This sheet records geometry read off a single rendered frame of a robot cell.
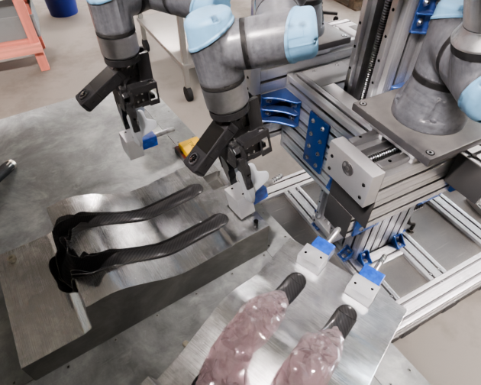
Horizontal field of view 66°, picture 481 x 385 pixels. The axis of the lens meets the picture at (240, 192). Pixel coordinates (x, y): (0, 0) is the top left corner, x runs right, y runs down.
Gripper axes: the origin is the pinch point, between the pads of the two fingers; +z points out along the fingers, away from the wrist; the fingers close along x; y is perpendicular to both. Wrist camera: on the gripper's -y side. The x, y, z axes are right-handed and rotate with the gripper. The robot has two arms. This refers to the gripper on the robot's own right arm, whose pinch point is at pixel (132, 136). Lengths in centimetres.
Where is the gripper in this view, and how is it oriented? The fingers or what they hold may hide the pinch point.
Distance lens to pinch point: 92.9
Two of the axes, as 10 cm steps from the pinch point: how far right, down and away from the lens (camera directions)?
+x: -5.5, -6.0, 5.8
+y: 8.3, -4.0, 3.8
